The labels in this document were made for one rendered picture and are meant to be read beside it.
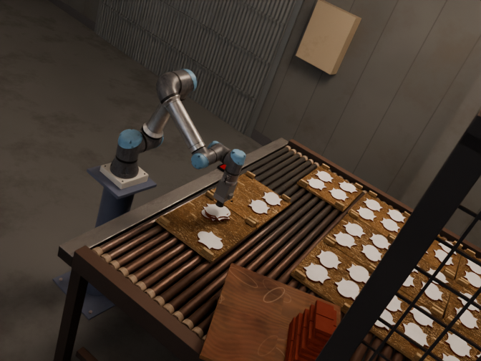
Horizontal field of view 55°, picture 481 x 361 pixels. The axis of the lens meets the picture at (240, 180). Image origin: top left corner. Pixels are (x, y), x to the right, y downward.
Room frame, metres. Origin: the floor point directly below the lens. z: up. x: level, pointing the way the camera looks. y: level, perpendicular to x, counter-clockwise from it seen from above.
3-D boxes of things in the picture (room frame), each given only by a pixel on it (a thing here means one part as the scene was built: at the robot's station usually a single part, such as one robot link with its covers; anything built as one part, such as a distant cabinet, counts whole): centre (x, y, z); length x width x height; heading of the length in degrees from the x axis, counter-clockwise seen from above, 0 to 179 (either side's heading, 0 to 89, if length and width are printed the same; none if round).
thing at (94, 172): (2.07, 0.61, 0.44); 0.38 x 0.38 x 0.87; 62
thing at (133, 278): (2.22, -0.08, 0.90); 1.95 x 0.05 x 0.05; 158
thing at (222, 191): (1.95, 0.04, 1.12); 0.10 x 0.09 x 0.16; 70
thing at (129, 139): (2.07, 0.61, 1.08); 0.13 x 0.12 x 0.14; 156
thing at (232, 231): (1.87, 0.07, 0.93); 0.41 x 0.35 x 0.02; 158
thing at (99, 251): (2.30, 0.11, 0.90); 1.95 x 0.05 x 0.05; 158
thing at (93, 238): (2.32, 0.17, 0.89); 2.08 x 0.08 x 0.06; 158
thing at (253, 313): (1.28, -0.34, 1.03); 0.50 x 0.50 x 0.02; 0
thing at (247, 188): (2.25, -0.09, 0.93); 0.41 x 0.35 x 0.02; 157
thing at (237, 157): (1.95, 0.06, 1.27); 0.09 x 0.08 x 0.11; 66
